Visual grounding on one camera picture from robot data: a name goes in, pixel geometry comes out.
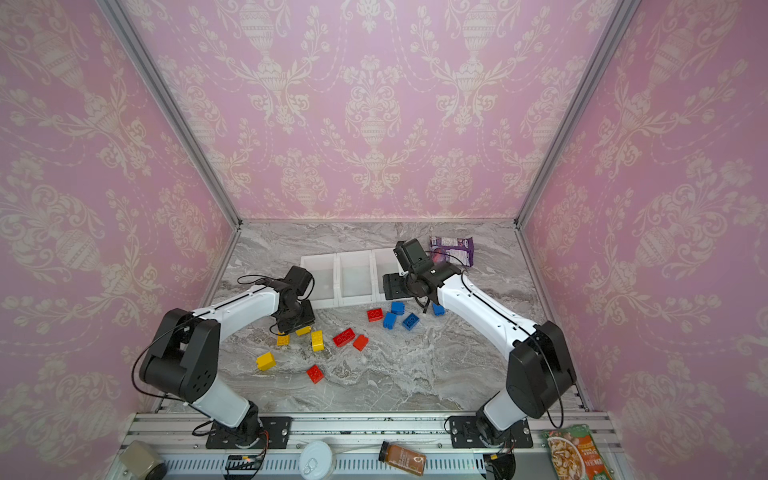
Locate green food packet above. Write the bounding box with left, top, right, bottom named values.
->
left=543, top=424, right=613, bottom=480

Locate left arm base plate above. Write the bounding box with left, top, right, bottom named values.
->
left=205, top=416, right=293, bottom=450

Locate aluminium front rail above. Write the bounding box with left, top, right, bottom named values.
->
left=104, top=411, right=631, bottom=480

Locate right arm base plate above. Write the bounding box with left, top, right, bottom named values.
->
left=447, top=415, right=534, bottom=449

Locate white round lid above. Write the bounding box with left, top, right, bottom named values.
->
left=298, top=440, right=334, bottom=480

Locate brown spice jar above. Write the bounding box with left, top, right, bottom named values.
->
left=378, top=441, right=427, bottom=476

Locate white right bin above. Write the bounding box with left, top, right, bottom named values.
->
left=372, top=248, right=401, bottom=301

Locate grey corner post right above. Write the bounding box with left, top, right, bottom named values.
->
left=515, top=0, right=641, bottom=231

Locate white left bin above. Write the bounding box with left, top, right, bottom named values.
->
left=300, top=254, right=339, bottom=309

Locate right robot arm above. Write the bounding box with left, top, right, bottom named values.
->
left=382, top=262, right=577, bottom=446

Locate long red lego brick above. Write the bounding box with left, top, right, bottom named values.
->
left=333, top=328, right=356, bottom=348

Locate purple snack packet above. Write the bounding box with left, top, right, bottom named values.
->
left=429, top=236, right=475, bottom=267

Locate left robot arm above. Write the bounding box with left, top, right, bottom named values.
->
left=134, top=276, right=315, bottom=448

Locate grey metal box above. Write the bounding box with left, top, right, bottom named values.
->
left=119, top=440, right=168, bottom=480

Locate grey corner post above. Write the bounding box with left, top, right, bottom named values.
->
left=96, top=0, right=242, bottom=230
left=515, top=0, right=641, bottom=231

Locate grey corner post left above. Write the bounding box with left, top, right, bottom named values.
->
left=96, top=0, right=242, bottom=230

